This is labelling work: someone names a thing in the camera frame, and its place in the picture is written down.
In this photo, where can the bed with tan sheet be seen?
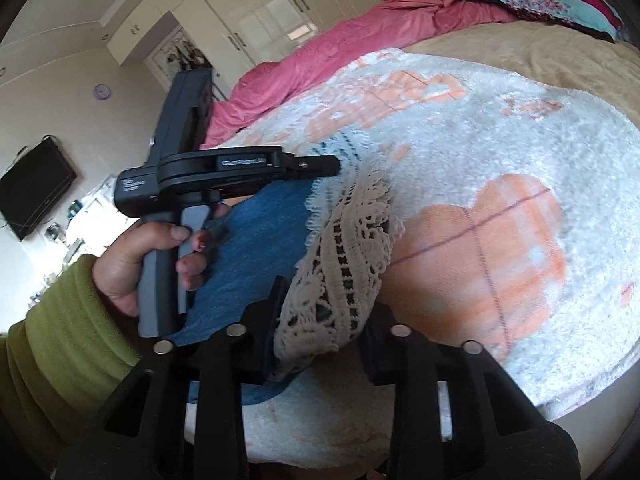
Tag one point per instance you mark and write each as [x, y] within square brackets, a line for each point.
[550, 55]

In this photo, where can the black television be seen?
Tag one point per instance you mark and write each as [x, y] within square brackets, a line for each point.
[35, 190]

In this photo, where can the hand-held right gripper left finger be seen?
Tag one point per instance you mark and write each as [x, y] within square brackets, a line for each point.
[260, 350]

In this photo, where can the person's left forearm green sleeve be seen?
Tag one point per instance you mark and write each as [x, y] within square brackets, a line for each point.
[55, 340]

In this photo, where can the person's left hand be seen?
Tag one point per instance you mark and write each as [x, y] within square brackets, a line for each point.
[120, 265]

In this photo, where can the blue denim pants lace hem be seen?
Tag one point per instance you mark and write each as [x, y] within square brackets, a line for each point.
[250, 240]

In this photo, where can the white orange fleece blanket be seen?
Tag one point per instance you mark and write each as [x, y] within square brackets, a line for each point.
[500, 125]

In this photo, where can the pink duvet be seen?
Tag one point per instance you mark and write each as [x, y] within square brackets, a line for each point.
[350, 45]

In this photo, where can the white wardrobe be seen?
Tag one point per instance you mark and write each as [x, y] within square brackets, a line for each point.
[240, 15]

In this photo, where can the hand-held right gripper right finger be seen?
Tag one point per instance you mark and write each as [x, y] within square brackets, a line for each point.
[380, 360]

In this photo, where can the teal floral pillow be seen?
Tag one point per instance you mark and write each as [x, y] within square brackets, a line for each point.
[575, 15]

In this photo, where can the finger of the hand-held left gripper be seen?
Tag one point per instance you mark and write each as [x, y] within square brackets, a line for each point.
[315, 166]

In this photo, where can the purple round wall clock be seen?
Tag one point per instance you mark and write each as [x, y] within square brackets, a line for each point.
[102, 92]

